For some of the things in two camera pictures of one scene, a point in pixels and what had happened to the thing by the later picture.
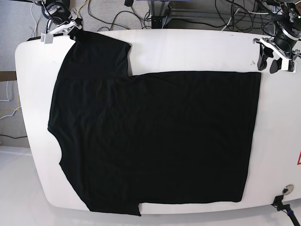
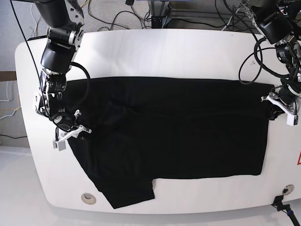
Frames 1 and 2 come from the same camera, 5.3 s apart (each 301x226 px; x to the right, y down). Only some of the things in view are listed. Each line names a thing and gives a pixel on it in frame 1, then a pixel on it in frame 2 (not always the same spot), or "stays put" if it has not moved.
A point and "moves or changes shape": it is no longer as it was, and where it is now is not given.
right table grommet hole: (288, 189) stays put
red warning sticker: (299, 160) stays put
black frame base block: (156, 22) stays put
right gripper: (270, 41) to (288, 99)
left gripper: (67, 27) to (67, 128)
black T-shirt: (146, 138) moves or changes shape
